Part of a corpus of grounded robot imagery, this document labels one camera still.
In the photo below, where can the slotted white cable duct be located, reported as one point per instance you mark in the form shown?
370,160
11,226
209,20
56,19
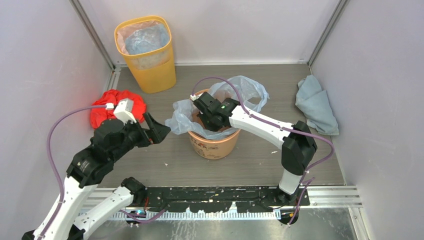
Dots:
232,214

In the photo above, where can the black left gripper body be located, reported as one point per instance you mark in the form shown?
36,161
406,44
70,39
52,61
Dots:
139,136

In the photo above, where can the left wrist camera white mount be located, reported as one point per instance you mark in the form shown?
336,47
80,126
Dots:
123,110

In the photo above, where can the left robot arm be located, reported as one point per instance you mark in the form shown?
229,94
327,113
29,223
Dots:
110,142

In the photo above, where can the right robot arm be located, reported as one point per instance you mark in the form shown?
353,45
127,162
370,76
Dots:
295,141

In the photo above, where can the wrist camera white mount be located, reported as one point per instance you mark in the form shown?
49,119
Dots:
123,110
195,97

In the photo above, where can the right aluminium frame post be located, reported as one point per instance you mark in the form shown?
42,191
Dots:
332,22

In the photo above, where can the blue bag inside yellow bin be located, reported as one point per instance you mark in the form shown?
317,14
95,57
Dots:
147,39

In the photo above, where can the yellow mesh trash bin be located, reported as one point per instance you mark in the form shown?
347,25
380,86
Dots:
154,71

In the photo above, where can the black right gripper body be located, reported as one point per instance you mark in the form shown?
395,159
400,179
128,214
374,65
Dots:
208,124

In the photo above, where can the folded blue bag in corner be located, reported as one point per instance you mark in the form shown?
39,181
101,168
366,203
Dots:
312,100

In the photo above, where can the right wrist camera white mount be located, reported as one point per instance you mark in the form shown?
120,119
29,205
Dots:
195,97

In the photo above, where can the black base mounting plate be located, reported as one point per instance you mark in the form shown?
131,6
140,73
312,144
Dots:
214,199

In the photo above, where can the aluminium frame post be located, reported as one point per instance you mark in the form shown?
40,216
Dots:
332,22
87,23

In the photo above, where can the orange round trash bin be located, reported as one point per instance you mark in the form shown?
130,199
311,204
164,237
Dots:
213,149

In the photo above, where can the left aluminium frame post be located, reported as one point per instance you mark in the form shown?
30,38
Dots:
87,23

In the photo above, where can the light blue trash bag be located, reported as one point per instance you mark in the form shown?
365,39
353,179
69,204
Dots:
219,98

